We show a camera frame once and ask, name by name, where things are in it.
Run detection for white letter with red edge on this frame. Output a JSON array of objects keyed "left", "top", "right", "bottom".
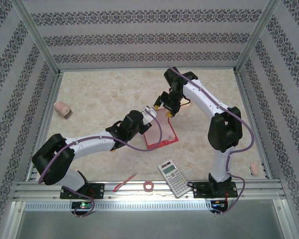
[{"left": 142, "top": 109, "right": 179, "bottom": 150}]

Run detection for red pen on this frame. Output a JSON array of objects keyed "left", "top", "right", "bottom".
[{"left": 113, "top": 172, "right": 139, "bottom": 192}]

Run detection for white calculator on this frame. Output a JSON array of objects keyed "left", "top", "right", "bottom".
[{"left": 158, "top": 159, "right": 192, "bottom": 199}]

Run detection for pink pencil sharpener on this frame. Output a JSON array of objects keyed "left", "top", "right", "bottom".
[{"left": 54, "top": 102, "right": 72, "bottom": 120}]

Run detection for grey metal panel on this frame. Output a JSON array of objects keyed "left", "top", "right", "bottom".
[{"left": 14, "top": 210, "right": 287, "bottom": 239}]

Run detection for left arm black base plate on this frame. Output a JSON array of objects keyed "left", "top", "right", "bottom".
[{"left": 59, "top": 183, "right": 105, "bottom": 200}]

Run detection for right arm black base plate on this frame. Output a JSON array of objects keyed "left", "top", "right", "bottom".
[{"left": 193, "top": 181, "right": 238, "bottom": 199}]

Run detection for slotted grey cable duct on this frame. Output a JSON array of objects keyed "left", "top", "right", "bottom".
[{"left": 23, "top": 200, "right": 214, "bottom": 212}]

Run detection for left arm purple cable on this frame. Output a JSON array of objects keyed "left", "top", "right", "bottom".
[{"left": 38, "top": 116, "right": 164, "bottom": 218}]

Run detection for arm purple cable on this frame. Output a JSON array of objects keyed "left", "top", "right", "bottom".
[
  {"left": 38, "top": 116, "right": 164, "bottom": 218},
  {"left": 169, "top": 67, "right": 255, "bottom": 217}
]

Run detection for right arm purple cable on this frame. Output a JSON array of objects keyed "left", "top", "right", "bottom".
[{"left": 169, "top": 67, "right": 255, "bottom": 217}]

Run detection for aluminium frame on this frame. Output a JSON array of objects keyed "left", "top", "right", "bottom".
[{"left": 0, "top": 0, "right": 299, "bottom": 239}]

